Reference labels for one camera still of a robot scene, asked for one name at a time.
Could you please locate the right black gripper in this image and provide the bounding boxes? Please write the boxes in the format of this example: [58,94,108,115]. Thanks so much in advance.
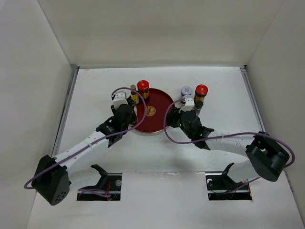
[164,106,193,139]

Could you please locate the small yellow label oil bottle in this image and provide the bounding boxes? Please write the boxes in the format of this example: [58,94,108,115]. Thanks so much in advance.
[130,84,139,104]

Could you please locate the white lid sauce jar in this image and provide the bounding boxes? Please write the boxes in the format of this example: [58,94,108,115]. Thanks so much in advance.
[180,86,193,97]

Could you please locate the red lid chili sauce jar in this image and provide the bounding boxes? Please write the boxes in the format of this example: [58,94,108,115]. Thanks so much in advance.
[137,80,150,100]

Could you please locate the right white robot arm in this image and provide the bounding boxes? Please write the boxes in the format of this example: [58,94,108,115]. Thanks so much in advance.
[164,108,290,189]

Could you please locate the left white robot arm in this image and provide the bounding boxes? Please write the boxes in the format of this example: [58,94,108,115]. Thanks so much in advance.
[30,98,137,206]

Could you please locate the black cap spice bottle right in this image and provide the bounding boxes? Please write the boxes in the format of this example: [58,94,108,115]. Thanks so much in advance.
[194,100,204,116]

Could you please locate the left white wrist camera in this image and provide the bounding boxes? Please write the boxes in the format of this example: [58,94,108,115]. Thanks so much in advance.
[112,91,128,109]

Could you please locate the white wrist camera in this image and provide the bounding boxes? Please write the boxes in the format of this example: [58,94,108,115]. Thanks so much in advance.
[179,98,195,113]
[112,91,128,109]

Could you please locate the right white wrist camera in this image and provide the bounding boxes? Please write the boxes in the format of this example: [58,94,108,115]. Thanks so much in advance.
[179,98,195,113]

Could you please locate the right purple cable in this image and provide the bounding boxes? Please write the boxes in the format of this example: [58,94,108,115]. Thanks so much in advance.
[164,99,296,169]

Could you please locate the purple cable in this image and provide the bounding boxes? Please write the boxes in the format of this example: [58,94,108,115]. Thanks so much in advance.
[23,87,148,198]
[164,99,296,169]

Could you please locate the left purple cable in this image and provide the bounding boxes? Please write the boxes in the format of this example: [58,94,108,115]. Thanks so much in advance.
[23,87,148,198]

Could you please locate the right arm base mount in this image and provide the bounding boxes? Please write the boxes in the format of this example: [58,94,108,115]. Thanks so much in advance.
[205,163,252,201]

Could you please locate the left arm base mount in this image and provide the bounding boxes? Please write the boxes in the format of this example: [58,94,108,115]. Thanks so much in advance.
[77,164,122,201]

